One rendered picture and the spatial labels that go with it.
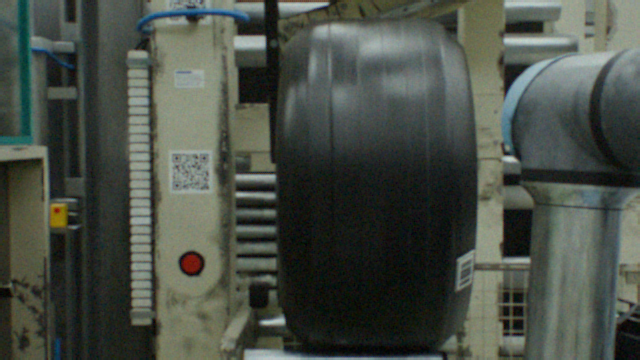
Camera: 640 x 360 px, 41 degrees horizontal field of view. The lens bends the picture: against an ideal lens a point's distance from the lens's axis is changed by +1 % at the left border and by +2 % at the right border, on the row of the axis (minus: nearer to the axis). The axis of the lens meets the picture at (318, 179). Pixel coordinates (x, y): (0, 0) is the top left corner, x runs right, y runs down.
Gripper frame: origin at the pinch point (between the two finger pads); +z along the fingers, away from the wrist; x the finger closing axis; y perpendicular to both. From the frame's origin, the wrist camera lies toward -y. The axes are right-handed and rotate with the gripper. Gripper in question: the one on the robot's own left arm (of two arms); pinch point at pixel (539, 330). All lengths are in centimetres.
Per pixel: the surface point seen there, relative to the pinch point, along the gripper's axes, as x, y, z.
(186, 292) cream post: 27, 3, 54
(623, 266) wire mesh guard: -62, -27, 26
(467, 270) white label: 0.0, 6.2, 12.3
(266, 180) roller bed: -11, 5, 79
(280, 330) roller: 8, -17, 58
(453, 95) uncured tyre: -7.4, 31.5, 17.3
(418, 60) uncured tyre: -7.4, 36.6, 23.7
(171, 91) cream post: 17, 36, 60
